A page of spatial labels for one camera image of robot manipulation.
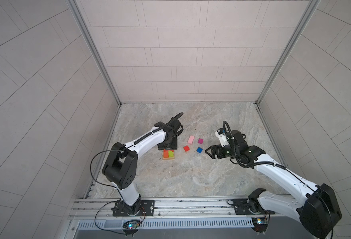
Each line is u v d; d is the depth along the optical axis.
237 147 0.60
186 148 0.92
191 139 0.96
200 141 0.96
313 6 0.71
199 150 0.91
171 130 0.64
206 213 0.71
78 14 0.73
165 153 0.87
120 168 0.44
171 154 0.86
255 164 0.53
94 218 0.68
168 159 0.87
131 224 0.64
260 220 0.69
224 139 0.71
